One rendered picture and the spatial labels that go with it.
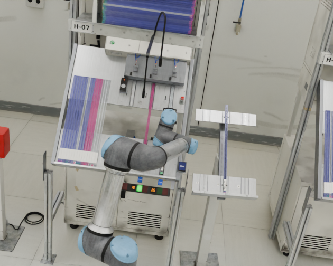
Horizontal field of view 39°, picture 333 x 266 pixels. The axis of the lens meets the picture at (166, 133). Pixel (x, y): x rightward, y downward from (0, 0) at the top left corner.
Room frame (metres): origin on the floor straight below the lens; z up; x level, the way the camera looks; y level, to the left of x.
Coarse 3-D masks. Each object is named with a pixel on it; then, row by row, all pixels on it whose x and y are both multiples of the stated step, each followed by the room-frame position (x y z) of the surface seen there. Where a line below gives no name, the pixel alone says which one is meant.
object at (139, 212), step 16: (112, 112) 3.07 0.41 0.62; (112, 128) 2.82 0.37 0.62; (128, 128) 2.86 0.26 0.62; (144, 128) 2.89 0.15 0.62; (176, 128) 2.95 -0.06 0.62; (64, 176) 2.46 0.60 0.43; (80, 176) 2.46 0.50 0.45; (96, 176) 2.46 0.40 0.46; (128, 176) 2.46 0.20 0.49; (64, 192) 2.46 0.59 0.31; (80, 192) 2.46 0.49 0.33; (96, 192) 2.46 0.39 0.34; (128, 192) 2.46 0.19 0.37; (64, 208) 2.46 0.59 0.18; (80, 208) 2.46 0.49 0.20; (128, 208) 2.46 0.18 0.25; (144, 208) 2.46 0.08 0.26; (160, 208) 2.46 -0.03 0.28; (80, 224) 2.46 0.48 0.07; (112, 224) 2.46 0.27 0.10; (128, 224) 2.46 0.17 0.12; (144, 224) 2.46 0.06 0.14; (160, 224) 2.46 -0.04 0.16
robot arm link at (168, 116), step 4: (164, 112) 2.05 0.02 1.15; (168, 112) 2.05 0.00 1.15; (172, 112) 2.05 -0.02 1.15; (164, 116) 2.04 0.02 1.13; (168, 116) 2.04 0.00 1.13; (172, 116) 2.04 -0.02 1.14; (176, 116) 2.05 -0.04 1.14; (160, 120) 2.07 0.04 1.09; (164, 120) 2.03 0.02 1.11; (168, 120) 2.03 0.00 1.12; (172, 120) 2.03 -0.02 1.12; (164, 124) 2.04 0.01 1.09; (168, 124) 2.04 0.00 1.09; (172, 124) 2.05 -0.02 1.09
